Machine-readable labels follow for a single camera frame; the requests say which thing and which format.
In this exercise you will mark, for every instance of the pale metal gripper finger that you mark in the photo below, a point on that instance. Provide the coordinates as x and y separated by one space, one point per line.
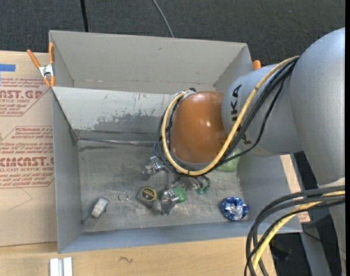
168 197
153 165

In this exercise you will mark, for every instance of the small grey rectangular block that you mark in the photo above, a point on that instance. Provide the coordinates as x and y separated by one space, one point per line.
99 207

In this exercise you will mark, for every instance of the pale green round fruit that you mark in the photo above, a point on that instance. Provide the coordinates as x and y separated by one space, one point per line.
229 164

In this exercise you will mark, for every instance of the brown cardboard board red print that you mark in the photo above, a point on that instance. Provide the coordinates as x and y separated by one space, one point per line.
25 154

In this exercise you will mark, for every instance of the black and yellow tape measure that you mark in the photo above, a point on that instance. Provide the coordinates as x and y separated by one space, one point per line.
147 194

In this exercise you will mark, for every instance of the grey metal bin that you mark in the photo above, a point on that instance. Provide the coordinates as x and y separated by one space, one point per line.
111 165

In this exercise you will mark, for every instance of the blue and silver foil ball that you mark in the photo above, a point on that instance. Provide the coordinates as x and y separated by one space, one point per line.
235 208

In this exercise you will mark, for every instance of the dark green round thing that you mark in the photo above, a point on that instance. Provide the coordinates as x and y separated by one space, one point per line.
182 196

